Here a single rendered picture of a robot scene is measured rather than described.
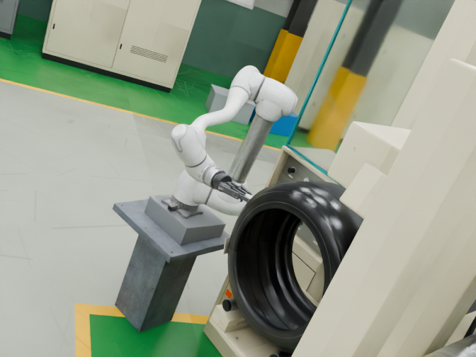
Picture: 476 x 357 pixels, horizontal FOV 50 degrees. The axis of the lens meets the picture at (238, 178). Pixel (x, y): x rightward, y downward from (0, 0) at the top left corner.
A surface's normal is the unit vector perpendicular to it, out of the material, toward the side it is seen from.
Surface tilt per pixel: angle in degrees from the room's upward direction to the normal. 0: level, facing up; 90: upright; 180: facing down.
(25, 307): 0
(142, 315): 90
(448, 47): 90
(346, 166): 90
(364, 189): 72
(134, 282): 90
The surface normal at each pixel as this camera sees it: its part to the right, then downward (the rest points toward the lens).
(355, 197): -0.59, -0.28
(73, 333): 0.35, -0.86
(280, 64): 0.27, 0.47
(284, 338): -0.70, 0.17
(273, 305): 0.50, -0.68
